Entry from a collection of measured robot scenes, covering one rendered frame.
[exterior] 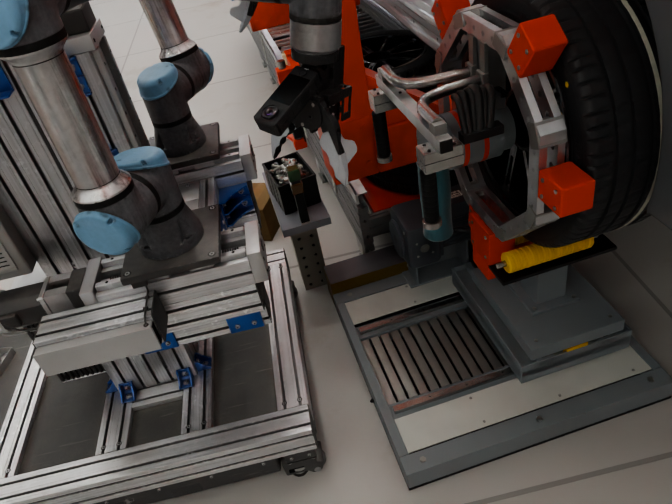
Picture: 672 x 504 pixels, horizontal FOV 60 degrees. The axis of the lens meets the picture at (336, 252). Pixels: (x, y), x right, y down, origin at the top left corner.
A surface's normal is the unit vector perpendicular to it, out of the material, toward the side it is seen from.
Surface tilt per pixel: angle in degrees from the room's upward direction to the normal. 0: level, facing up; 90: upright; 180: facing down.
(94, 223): 98
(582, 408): 0
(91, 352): 90
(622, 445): 0
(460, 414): 0
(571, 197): 90
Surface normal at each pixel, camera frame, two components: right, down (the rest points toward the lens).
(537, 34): 0.01, -0.31
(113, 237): -0.18, 0.73
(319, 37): 0.14, 0.58
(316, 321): -0.17, -0.77
